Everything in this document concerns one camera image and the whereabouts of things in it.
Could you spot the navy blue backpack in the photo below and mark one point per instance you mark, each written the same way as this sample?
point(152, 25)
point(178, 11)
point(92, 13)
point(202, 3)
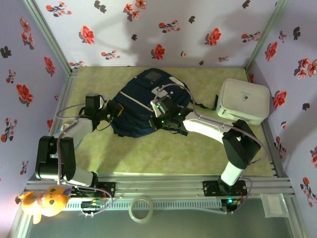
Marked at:
point(133, 99)

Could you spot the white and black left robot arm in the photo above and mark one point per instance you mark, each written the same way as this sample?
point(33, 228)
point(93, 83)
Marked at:
point(79, 126)

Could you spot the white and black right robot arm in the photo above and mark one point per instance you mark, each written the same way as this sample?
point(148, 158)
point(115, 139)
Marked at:
point(205, 126)

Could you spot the green marbled table mat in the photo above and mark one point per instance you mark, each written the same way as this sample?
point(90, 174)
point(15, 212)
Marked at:
point(148, 158)

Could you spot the white zip pouch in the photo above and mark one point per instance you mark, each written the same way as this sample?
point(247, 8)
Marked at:
point(242, 99)

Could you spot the clear tape roll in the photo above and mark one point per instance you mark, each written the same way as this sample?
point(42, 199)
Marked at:
point(141, 220)

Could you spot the circuit board with green light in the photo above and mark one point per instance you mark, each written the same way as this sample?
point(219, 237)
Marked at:
point(231, 201)

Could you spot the orange plush toy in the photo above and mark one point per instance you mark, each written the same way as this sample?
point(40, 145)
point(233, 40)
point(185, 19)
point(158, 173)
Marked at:
point(49, 200)

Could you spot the white paper packet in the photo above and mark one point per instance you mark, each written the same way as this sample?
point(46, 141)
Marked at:
point(273, 205)

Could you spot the aluminium side rail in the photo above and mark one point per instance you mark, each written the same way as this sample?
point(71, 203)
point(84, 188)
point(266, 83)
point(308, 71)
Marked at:
point(62, 99)

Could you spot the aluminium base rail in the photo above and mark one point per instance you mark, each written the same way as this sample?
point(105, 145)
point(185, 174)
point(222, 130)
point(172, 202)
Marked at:
point(158, 186)

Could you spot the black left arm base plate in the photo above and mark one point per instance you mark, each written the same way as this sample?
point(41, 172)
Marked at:
point(109, 188)

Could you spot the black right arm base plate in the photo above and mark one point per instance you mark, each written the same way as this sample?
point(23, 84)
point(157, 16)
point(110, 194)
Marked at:
point(210, 188)

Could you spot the aluminium corner post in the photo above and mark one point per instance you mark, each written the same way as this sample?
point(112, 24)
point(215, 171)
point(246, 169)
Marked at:
point(48, 34)
point(266, 34)

